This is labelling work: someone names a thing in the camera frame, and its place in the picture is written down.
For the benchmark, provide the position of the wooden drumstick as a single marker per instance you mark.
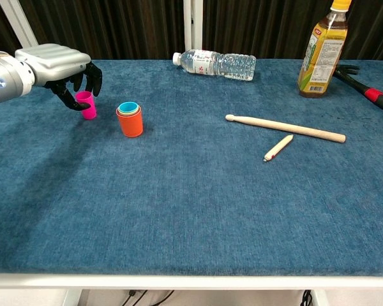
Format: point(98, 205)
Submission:
point(287, 127)

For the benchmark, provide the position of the short wooden pen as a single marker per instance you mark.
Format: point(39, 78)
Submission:
point(278, 148)

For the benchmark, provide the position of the tea bottle with yellow cap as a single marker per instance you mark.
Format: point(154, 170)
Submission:
point(322, 57)

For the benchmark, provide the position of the blue fabric table cover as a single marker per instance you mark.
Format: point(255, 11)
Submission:
point(191, 207)

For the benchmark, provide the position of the white metal frame post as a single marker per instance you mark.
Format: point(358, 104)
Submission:
point(193, 28)
point(19, 22)

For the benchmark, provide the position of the yellow plastic cup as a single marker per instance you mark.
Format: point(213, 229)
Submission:
point(137, 112)

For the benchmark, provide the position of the red and black hammer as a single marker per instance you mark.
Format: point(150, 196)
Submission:
point(375, 95)

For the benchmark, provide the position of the light blue plastic cup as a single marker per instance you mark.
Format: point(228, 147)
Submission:
point(128, 106)

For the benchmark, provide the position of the orange plastic cup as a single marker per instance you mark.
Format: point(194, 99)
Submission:
point(131, 126)

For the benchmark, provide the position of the clear plastic water bottle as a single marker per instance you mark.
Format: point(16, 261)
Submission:
point(220, 65)

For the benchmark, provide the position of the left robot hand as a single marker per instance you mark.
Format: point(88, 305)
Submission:
point(54, 63)

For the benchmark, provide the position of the pink plastic cup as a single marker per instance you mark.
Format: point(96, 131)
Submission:
point(90, 113)

